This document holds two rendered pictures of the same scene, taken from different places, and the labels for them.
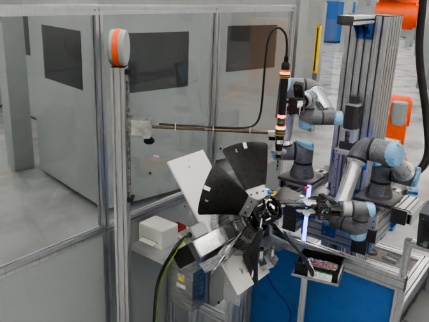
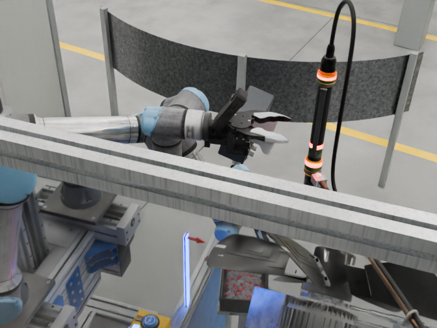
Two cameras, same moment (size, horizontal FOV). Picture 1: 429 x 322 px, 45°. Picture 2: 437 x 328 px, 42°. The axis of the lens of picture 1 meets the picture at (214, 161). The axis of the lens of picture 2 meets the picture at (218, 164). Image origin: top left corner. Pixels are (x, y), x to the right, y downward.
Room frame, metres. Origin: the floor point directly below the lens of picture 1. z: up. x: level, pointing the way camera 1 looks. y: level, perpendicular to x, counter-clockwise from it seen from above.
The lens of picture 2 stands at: (2.81, 0.72, 2.43)
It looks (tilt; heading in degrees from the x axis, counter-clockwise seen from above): 38 degrees down; 251
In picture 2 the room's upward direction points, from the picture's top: 1 degrees clockwise
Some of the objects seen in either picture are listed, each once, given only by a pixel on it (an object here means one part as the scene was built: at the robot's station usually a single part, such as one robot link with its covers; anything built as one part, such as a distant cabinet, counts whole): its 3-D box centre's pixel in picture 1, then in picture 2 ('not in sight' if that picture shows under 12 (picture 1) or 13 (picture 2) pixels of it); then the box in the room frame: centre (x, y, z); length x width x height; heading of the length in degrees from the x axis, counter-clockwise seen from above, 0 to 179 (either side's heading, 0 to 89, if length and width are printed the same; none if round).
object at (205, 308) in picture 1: (214, 314); not in sight; (2.24, -0.03, 0.56); 0.19 x 0.04 x 0.04; 53
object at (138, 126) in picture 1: (140, 126); not in sight; (2.24, 0.34, 1.54); 0.10 x 0.07 x 0.08; 88
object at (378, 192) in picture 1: (379, 187); not in sight; (2.76, -0.96, 1.09); 0.15 x 0.15 x 0.10
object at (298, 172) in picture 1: (302, 168); not in sight; (3.04, -0.55, 1.09); 0.15 x 0.15 x 0.10
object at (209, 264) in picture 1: (216, 257); not in sight; (1.98, -0.02, 1.03); 0.15 x 0.10 x 0.14; 53
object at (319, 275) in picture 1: (319, 265); not in sight; (2.26, -0.54, 0.84); 0.22 x 0.17 x 0.07; 67
